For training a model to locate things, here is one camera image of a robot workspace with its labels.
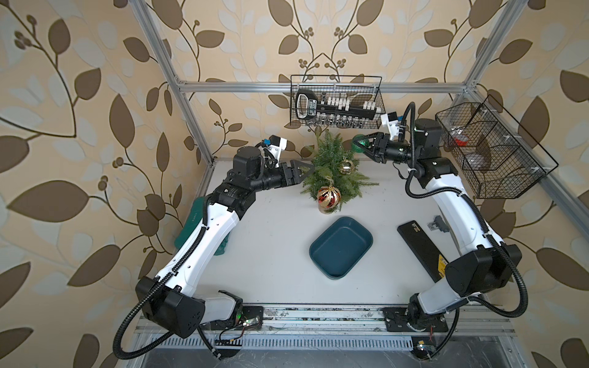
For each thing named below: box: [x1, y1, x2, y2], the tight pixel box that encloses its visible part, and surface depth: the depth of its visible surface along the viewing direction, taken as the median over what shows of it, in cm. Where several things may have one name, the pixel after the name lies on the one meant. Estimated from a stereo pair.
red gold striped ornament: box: [317, 175, 342, 215], surface depth 71 cm
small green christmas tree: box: [300, 129, 380, 205], surface depth 78 cm
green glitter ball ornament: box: [351, 134, 371, 154], surface depth 68 cm
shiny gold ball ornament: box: [338, 157, 356, 175], surface depth 77 cm
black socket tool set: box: [295, 89, 379, 122], surface depth 85 cm
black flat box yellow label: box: [396, 220, 450, 283], surface depth 94 cm
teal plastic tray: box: [309, 216, 374, 280], surface depth 93 cm
